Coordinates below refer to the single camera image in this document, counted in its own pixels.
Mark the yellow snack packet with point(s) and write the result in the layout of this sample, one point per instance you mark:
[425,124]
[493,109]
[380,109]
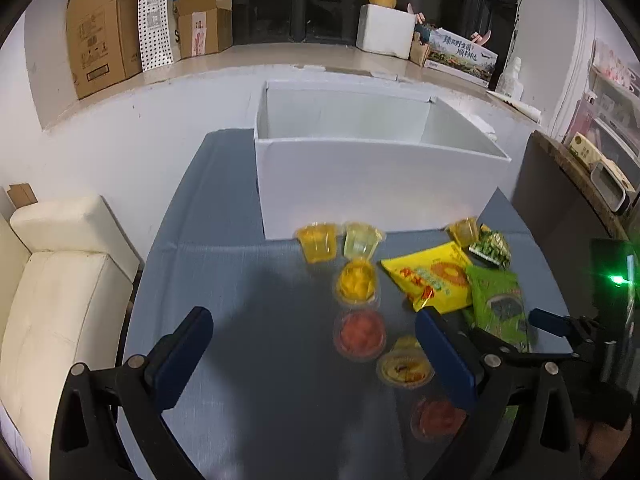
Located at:
[435,275]

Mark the printed landscape carton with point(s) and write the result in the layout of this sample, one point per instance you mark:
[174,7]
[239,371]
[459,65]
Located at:
[462,57]

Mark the large green seaweed packet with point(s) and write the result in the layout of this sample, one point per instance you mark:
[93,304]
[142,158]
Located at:
[500,300]

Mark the cream leather sofa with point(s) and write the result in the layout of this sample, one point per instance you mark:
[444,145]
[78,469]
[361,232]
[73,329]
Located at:
[60,300]

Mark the dark window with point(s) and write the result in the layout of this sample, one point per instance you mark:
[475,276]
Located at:
[300,0]

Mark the dark wooden side table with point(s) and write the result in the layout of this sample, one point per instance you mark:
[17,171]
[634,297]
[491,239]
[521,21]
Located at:
[550,200]

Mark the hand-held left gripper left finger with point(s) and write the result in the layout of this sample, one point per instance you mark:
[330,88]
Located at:
[180,357]

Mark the white rounded container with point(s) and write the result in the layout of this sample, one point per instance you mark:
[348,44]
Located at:
[611,185]

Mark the white foam box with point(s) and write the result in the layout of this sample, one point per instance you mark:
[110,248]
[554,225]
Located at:
[384,30]

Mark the orange-yellow jelly cup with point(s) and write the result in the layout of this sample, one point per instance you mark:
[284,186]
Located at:
[317,242]

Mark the white cardboard box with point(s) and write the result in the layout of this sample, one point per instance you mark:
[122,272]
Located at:
[360,185]

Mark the small green snack packet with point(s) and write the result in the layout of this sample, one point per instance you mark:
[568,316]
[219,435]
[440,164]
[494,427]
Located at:
[492,248]

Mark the small open cardboard box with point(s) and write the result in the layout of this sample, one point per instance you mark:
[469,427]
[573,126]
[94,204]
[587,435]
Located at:
[202,30]

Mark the large brown cardboard box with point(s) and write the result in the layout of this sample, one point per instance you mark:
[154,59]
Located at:
[100,35]

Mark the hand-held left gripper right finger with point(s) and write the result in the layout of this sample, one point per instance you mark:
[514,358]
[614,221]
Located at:
[445,360]

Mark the small yellow jelly cup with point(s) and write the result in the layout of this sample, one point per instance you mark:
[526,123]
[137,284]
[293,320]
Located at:
[464,231]

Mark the white dotted strip board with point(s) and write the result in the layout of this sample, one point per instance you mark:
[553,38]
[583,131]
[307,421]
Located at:
[155,15]

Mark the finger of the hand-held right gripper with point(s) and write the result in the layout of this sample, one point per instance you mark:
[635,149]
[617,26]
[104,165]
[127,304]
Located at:
[547,321]

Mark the pale yellow jelly cup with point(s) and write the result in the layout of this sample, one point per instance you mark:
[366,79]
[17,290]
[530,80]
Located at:
[361,240]

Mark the blue-grey tablecloth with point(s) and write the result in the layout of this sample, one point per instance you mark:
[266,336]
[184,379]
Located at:
[260,300]

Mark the yellow tissue pack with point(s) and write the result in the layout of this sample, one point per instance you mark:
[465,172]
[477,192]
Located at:
[586,152]

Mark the yellow fruit jelly cup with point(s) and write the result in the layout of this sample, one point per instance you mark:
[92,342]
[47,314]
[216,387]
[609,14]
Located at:
[402,367]

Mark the brown cardboard scrap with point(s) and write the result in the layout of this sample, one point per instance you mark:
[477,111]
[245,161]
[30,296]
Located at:
[21,195]

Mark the orange fruit jelly cup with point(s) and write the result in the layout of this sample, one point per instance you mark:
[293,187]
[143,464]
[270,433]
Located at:
[356,282]

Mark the red jelly cup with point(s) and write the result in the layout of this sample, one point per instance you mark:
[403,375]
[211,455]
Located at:
[435,420]
[360,334]

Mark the white plastic bottle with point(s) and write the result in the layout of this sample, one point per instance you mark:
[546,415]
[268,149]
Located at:
[511,80]

